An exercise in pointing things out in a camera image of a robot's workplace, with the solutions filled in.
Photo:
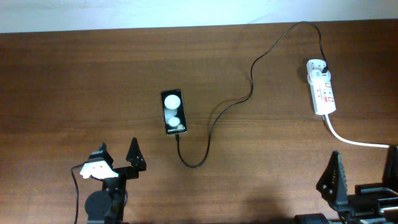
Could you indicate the black Samsung flip phone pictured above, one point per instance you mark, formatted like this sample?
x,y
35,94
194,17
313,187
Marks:
x,y
174,113

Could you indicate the white power strip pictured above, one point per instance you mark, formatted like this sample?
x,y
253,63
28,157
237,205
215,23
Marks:
x,y
322,93

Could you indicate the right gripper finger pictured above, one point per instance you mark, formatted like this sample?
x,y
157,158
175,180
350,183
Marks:
x,y
389,178
332,184

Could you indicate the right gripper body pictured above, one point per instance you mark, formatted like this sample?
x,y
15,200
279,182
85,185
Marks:
x,y
367,201

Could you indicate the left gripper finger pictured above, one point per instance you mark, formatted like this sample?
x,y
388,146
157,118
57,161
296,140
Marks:
x,y
135,157
101,154

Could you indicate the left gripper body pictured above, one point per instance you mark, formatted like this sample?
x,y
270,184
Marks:
x,y
118,185

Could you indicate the white USB charger adapter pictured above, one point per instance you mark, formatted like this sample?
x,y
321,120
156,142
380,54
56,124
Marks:
x,y
317,71

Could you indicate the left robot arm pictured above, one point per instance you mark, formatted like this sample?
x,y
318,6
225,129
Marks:
x,y
107,205

